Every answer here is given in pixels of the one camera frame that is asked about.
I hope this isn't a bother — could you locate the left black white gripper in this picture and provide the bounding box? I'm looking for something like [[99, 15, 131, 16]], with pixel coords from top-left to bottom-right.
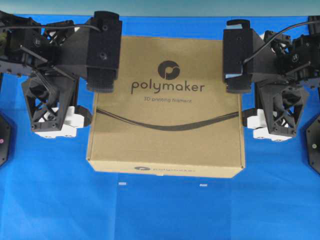
[[21, 68, 117, 138]]

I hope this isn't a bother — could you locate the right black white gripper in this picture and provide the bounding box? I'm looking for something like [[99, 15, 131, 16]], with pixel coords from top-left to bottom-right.
[[223, 19, 308, 142]]

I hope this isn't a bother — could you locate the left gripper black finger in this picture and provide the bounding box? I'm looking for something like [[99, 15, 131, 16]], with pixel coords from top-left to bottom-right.
[[59, 11, 122, 73]]

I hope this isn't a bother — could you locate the brown Polymaker cardboard box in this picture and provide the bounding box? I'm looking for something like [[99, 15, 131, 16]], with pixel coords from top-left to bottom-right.
[[86, 36, 246, 179]]

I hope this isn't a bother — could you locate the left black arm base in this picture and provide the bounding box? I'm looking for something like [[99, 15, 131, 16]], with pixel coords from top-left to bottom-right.
[[0, 113, 12, 166]]

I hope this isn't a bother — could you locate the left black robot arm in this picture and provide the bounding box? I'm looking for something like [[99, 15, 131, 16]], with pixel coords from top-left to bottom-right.
[[0, 11, 123, 139]]

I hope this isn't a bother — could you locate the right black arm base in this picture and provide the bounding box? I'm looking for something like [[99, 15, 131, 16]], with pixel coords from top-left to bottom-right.
[[301, 114, 320, 176]]

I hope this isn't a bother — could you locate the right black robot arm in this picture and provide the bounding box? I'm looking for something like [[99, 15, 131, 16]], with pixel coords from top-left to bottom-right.
[[222, 16, 320, 142]]

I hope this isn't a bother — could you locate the left white tape marker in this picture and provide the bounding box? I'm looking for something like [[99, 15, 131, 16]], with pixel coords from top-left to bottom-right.
[[118, 182, 128, 186]]

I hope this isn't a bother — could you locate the right black cable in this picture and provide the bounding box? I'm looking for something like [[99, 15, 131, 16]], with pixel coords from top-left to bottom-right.
[[241, 21, 320, 65]]

